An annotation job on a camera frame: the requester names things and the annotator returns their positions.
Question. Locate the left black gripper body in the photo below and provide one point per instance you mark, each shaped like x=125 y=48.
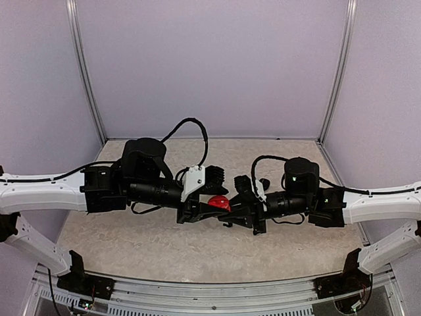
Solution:
x=188 y=210

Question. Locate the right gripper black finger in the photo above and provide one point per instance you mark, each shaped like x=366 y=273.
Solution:
x=240 y=219
x=242 y=200

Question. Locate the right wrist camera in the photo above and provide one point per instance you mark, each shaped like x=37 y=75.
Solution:
x=248 y=190

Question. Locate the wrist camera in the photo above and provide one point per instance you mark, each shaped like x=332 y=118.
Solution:
x=203 y=180
x=248 y=190

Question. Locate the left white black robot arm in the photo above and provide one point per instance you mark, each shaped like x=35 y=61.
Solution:
x=140 y=176

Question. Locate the right aluminium frame post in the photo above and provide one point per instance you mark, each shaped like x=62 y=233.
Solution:
x=340 y=70

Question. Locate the red round charging case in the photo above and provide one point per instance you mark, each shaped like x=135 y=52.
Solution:
x=220 y=202

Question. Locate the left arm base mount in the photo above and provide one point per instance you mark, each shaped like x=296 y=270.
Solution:
x=88 y=285

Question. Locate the black charging case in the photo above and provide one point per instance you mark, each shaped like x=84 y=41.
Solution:
x=265 y=183

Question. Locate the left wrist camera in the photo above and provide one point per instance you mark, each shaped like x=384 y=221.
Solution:
x=203 y=180

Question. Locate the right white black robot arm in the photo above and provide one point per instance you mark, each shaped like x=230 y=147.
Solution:
x=328 y=205

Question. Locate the front aluminium rail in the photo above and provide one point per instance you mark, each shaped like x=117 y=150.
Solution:
x=139 y=296

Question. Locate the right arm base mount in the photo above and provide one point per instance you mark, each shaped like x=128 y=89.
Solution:
x=339 y=284

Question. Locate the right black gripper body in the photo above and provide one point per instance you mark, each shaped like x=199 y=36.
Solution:
x=257 y=212

